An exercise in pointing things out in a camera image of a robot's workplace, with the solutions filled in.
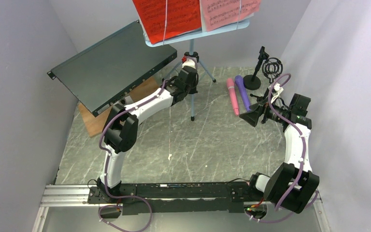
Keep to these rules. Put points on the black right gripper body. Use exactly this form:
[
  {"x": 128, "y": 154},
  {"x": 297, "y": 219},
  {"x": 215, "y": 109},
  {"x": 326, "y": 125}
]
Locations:
[{"x": 271, "y": 114}]

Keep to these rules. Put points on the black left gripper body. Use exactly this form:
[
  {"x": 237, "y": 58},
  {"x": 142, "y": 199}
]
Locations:
[{"x": 192, "y": 89}]

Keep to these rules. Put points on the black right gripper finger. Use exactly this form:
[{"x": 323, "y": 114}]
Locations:
[
  {"x": 252, "y": 116},
  {"x": 260, "y": 105}
]

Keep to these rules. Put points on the black round-base mic stand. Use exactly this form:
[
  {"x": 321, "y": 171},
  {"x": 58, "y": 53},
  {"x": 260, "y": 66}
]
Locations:
[{"x": 251, "y": 81}]

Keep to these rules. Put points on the purple microphone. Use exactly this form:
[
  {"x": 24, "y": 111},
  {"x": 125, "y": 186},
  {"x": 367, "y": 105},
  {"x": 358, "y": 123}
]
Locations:
[{"x": 242, "y": 90}]

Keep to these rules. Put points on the pink microphone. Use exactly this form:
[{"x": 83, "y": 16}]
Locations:
[{"x": 233, "y": 99}]

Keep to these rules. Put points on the black tripod mic stand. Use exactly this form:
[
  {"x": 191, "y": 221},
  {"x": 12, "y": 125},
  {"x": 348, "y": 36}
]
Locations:
[{"x": 272, "y": 68}]

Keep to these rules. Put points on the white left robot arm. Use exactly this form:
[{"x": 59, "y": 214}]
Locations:
[{"x": 120, "y": 132}]

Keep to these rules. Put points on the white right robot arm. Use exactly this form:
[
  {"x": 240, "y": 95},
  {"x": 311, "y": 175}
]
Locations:
[{"x": 293, "y": 183}]

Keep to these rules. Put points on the light blue music stand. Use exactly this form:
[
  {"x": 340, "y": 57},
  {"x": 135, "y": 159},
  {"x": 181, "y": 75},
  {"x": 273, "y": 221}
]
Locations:
[{"x": 191, "y": 36}]

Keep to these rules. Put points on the red sheet music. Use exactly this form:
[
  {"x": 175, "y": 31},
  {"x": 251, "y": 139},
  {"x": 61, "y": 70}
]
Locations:
[{"x": 165, "y": 19}]

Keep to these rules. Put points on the pink sheet music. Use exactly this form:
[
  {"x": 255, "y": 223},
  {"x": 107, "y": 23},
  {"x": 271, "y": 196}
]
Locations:
[{"x": 219, "y": 13}]

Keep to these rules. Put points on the dark grey rack unit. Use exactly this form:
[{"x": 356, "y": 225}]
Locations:
[{"x": 110, "y": 69}]

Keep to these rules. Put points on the brown wooden board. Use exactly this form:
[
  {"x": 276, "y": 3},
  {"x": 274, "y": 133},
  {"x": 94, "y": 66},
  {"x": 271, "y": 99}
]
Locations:
[{"x": 95, "y": 124}]

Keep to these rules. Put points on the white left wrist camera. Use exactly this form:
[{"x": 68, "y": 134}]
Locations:
[{"x": 190, "y": 62}]

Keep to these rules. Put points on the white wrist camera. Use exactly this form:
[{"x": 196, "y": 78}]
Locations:
[
  {"x": 276, "y": 92},
  {"x": 190, "y": 62}
]

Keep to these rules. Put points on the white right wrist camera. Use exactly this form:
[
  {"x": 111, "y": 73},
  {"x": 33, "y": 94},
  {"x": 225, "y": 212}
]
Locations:
[{"x": 276, "y": 92}]

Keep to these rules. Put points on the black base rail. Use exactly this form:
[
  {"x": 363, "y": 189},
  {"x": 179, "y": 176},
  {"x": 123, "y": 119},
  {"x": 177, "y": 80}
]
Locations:
[{"x": 136, "y": 198}]

